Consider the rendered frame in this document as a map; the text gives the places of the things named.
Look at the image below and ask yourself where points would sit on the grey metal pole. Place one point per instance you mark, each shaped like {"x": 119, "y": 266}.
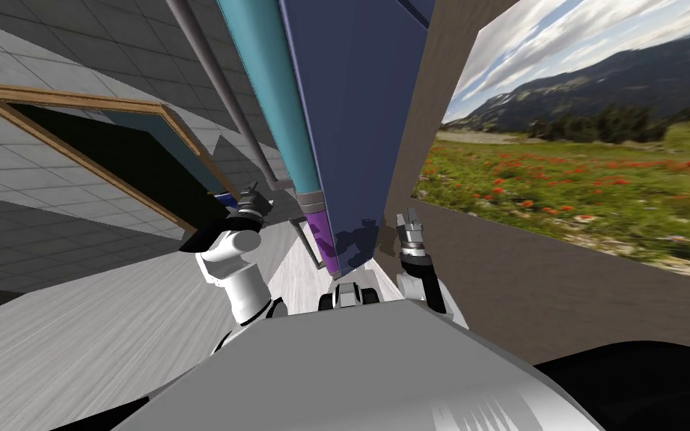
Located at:
{"x": 220, "y": 78}

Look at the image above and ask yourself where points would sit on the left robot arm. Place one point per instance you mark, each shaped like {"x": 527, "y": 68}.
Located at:
{"x": 243, "y": 287}

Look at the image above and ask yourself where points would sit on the teal and purple column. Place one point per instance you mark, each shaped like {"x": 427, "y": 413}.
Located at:
{"x": 267, "y": 90}

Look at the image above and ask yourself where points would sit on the navy blue door leaf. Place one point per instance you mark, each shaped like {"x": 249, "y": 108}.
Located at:
{"x": 357, "y": 120}

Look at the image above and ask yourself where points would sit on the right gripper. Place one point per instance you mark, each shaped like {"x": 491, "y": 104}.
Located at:
{"x": 412, "y": 244}

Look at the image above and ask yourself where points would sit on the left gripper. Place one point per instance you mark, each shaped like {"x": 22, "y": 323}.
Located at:
{"x": 254, "y": 203}

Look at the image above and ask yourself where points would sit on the wooden framed dark window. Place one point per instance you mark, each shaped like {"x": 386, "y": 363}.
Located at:
{"x": 111, "y": 155}

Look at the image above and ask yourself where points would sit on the large meadow landscape window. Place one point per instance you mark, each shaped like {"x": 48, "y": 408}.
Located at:
{"x": 572, "y": 149}

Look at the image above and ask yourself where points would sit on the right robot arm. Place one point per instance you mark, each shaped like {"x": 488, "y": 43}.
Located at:
{"x": 421, "y": 276}

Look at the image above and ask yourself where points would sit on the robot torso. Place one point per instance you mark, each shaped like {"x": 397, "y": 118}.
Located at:
{"x": 357, "y": 365}

